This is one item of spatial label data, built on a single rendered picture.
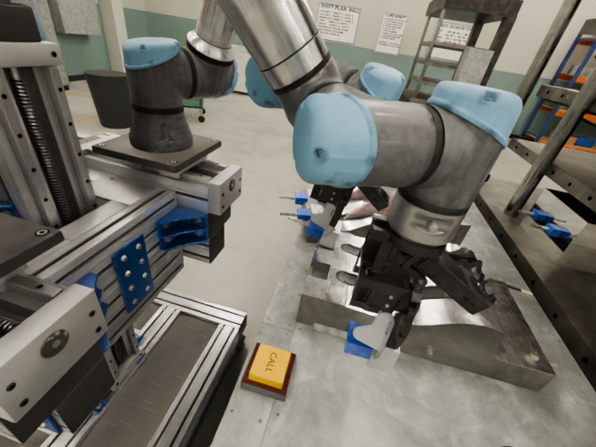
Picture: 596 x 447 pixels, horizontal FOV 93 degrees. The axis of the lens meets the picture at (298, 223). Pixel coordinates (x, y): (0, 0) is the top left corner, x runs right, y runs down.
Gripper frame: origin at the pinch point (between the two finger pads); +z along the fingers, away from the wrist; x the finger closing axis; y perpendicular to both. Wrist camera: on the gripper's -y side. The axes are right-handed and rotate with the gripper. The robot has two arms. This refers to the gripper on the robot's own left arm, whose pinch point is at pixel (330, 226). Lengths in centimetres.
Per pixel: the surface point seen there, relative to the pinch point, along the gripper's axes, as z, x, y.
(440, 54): 34, -710, -137
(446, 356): 4.9, 19.8, -30.1
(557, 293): 8, -17, -73
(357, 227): 8.3, -13.7, -9.0
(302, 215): 10.7, -13.1, 7.8
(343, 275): 3.6, 10.2, -6.1
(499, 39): -30, -438, -146
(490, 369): 3.6, 19.7, -38.5
